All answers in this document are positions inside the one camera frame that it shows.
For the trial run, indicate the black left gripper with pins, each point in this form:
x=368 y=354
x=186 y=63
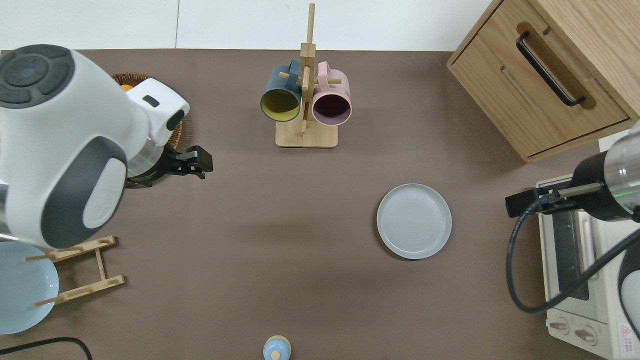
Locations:
x=167 y=165

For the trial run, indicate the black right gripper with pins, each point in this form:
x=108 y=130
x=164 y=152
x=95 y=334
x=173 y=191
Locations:
x=597 y=187

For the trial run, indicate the gray round plate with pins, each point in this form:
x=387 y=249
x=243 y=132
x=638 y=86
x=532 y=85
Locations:
x=414 y=221

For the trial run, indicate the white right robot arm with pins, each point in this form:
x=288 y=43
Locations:
x=627 y=160

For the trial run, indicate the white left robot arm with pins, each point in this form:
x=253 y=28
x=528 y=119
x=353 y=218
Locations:
x=75 y=125

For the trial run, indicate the wooden plate rack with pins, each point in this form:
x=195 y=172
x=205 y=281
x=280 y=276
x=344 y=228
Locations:
x=100 y=262

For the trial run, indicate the light blue plate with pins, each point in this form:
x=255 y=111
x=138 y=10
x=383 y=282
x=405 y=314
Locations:
x=25 y=290

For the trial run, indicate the dark blue mug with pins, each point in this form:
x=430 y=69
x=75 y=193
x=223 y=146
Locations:
x=280 y=105

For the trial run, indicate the brown wicker basket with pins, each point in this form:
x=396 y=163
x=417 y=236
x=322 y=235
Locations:
x=132 y=79

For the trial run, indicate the wooden mug tree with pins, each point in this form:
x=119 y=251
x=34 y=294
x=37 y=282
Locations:
x=306 y=136

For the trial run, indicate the wooden cabinet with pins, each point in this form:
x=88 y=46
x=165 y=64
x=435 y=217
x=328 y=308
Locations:
x=500 y=85

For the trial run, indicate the white toaster oven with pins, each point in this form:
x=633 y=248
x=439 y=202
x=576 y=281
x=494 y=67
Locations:
x=600 y=320

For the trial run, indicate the pink mug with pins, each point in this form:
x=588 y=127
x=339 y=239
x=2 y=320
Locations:
x=331 y=107

